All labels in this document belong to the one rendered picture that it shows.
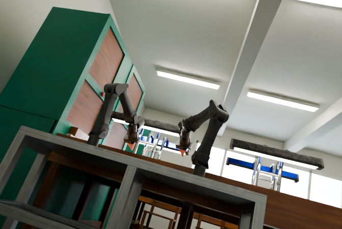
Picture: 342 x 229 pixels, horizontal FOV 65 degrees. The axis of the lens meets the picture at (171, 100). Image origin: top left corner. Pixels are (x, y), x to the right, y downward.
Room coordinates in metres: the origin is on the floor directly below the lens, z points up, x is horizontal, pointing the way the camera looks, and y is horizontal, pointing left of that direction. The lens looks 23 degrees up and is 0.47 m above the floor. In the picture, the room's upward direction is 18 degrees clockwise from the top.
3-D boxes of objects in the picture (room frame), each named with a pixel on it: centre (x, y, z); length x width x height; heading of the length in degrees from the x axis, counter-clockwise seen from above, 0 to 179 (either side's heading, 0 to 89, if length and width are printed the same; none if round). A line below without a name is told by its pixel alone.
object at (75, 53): (2.54, 0.77, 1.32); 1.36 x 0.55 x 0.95; 165
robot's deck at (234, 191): (1.70, 0.00, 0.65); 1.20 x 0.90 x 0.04; 81
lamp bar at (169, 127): (2.05, 0.13, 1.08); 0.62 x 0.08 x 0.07; 75
